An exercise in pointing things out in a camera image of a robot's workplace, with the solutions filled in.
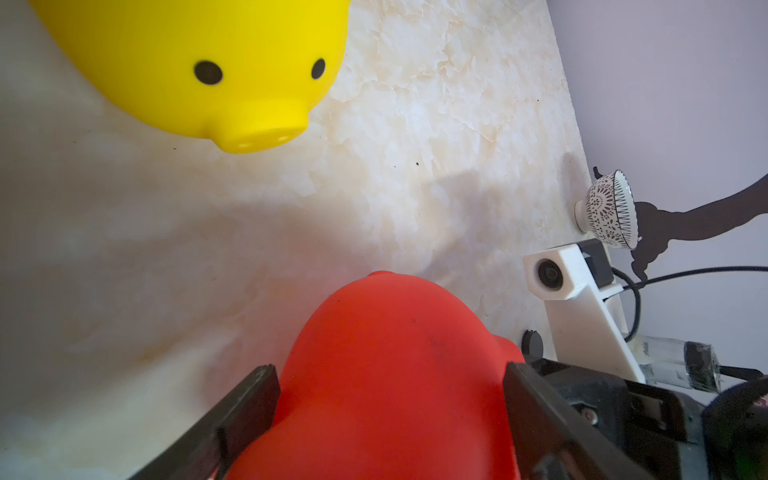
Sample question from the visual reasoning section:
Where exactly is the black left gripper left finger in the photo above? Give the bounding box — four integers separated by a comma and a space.
132, 365, 280, 480

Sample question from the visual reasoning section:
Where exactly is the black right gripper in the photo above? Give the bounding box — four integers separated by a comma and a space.
530, 359, 767, 479

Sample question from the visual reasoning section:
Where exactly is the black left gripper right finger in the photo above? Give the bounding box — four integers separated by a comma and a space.
503, 363, 652, 479

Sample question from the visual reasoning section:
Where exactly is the red piggy bank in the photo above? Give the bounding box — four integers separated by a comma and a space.
228, 271, 523, 479

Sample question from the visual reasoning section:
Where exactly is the yellow piggy bank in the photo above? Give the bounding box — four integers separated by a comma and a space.
33, 1, 350, 154

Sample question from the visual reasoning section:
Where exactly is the white sink strainer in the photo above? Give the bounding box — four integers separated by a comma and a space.
574, 170, 640, 250

